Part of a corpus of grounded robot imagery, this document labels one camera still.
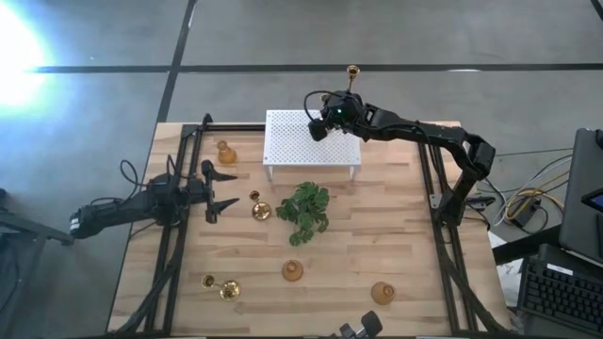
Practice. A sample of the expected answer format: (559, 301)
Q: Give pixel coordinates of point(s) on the white perforated metal shelf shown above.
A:
(292, 141)

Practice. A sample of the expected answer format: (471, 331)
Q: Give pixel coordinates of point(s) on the black aluminium rig frame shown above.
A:
(226, 127)

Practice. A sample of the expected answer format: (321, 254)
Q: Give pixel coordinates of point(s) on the green artificial potted plant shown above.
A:
(304, 209)

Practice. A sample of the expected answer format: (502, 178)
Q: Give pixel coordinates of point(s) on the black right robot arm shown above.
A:
(424, 134)

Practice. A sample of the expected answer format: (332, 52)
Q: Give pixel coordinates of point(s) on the black computer keyboard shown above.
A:
(560, 294)

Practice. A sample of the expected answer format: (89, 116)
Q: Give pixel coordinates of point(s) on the amber ribbed glass candle holder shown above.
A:
(382, 293)
(226, 154)
(292, 270)

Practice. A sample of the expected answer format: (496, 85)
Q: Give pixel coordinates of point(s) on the black power adapter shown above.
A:
(527, 212)

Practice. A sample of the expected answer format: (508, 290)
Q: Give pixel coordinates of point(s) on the black stand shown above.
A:
(28, 230)

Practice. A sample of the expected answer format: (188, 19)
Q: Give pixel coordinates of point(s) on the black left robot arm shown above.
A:
(118, 212)

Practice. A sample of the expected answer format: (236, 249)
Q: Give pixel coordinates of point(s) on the tall brass candlestick holder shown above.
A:
(230, 289)
(352, 70)

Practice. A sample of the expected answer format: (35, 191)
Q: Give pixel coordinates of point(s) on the grey metal bracket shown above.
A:
(435, 201)

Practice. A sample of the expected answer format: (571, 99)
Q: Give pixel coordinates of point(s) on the black grey object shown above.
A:
(369, 325)

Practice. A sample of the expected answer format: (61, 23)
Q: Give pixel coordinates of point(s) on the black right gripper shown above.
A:
(346, 113)

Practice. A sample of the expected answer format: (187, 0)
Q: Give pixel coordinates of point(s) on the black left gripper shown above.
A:
(195, 193)

